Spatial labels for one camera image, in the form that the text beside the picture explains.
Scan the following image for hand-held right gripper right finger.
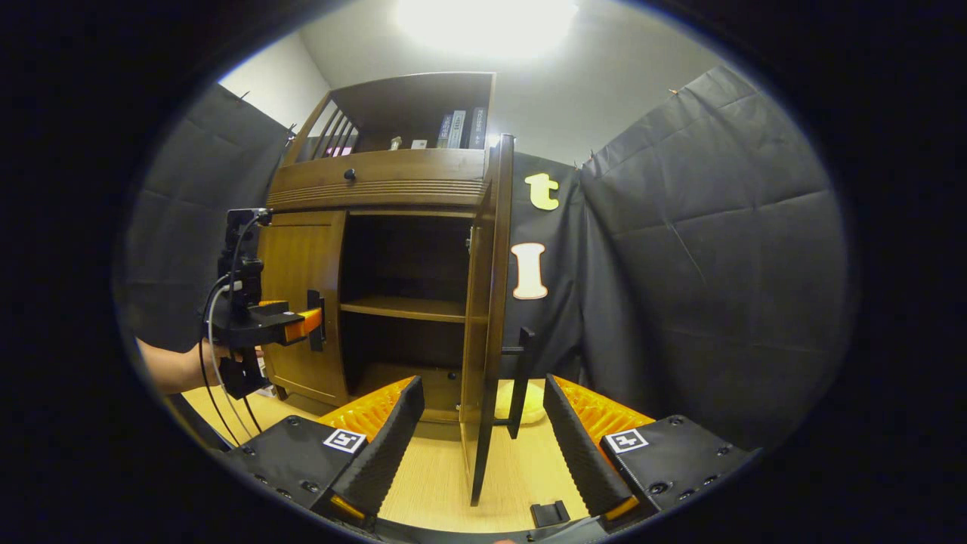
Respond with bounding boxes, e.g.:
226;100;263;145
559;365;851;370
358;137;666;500
542;373;760;530

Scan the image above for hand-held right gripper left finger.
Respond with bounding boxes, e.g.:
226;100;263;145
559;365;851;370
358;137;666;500
223;376;426;526

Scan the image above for wooden cabinet door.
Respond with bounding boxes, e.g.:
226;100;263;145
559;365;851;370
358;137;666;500
459;134;537;507
257;210;348;409

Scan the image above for wooden double-door shoe cabinet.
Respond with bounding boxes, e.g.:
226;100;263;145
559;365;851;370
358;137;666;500
257;72;514;424

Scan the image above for cream round object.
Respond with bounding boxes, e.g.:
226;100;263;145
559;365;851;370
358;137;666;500
495;380;546;425

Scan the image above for wooden inner shelf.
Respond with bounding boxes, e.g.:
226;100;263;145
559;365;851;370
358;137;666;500
340;296;471;324

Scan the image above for wooden drawer with black knob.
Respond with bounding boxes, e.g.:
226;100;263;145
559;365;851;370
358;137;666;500
266;148;492;212

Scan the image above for black backdrop cloth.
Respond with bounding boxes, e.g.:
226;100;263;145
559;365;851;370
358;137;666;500
113;64;851;454

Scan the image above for large ceiling light panel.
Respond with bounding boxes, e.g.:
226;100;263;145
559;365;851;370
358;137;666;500
393;0;579;61

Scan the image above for left gripper white cable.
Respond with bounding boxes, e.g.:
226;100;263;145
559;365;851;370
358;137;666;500
208;281;254;439

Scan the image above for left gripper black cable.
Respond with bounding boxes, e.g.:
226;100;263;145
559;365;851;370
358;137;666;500
198;212;273;448

